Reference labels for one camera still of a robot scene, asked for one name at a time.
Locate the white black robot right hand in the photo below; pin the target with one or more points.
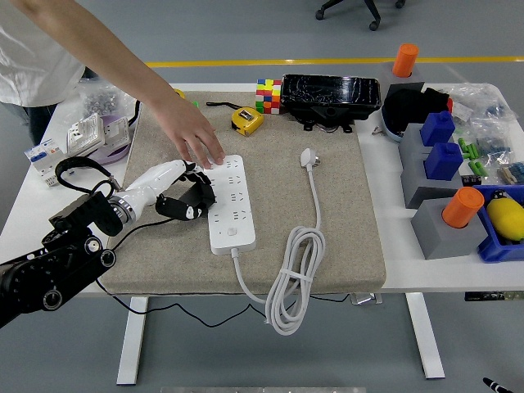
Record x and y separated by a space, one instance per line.
493 385

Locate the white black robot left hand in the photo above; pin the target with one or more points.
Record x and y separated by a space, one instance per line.
155 182

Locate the person's hand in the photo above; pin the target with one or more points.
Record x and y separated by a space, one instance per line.
192 131

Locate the black power adapter plug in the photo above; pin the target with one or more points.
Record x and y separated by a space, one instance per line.
195 196

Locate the white power strip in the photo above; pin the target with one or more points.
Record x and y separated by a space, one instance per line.
235 213

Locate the person's forearm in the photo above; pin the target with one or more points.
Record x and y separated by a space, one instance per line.
102 53

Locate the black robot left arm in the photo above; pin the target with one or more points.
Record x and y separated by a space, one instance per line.
61 266

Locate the small black circuit board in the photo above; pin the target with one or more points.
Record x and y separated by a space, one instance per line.
471 180

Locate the yellow black tape measure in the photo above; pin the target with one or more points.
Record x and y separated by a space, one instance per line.
179 93

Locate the white table leg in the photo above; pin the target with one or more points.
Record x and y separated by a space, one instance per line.
133 340
423 335

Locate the black table control panel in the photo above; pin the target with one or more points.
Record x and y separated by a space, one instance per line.
491 296

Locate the clear bag of screws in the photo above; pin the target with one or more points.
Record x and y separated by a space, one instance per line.
102 102

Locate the grey-brown mat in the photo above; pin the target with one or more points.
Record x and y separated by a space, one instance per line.
278 196

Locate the white circuit breaker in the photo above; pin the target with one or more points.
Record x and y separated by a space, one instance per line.
43 157

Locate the blue storage bin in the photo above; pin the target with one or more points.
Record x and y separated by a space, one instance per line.
491 249

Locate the glossy black plastic housing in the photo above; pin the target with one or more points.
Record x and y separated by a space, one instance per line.
327 94

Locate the grey block holder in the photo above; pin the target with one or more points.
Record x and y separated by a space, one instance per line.
434 237
385 73
409 141
413 176

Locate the person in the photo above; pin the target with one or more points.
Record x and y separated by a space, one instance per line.
28 61

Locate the orange cylinder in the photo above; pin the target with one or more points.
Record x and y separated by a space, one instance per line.
462 206
405 59

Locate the small metal clip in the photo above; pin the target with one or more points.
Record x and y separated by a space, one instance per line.
377 131

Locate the white blue bowl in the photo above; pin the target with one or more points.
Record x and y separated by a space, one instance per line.
391 131

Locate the bag of resistors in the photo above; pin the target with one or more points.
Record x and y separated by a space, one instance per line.
511 174

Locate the black cloth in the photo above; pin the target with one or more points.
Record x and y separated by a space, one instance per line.
405 108

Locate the green plastic peg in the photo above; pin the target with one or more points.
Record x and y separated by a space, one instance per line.
472 152
483 170
475 168
463 145

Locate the black office chair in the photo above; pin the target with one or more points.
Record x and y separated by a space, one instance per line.
370 8

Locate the blue plastic block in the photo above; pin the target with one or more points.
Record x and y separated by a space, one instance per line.
442 161
438 129

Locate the clear bag blue parts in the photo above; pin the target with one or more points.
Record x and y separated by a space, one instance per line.
493 139

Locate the clear bag white parts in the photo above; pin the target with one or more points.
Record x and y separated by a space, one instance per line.
471 100

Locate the white wall switch panel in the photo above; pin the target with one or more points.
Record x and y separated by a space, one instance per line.
118 131

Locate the metal table bracket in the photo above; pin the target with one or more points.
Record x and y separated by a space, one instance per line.
366 299

